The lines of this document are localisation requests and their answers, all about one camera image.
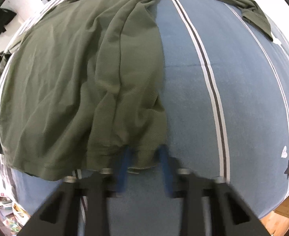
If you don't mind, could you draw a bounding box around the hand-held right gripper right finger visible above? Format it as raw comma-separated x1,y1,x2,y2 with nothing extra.
158,145,270,236

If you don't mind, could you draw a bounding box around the olive green shirt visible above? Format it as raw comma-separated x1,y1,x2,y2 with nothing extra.
0,0,274,181

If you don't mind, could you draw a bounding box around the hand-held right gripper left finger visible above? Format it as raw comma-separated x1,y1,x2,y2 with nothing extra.
17,147,135,236

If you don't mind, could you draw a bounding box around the bed with blue striped sheet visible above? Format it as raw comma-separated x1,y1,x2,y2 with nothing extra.
0,0,289,236

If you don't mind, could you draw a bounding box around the pile of printed papers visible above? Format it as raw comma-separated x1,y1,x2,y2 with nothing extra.
0,157,34,234

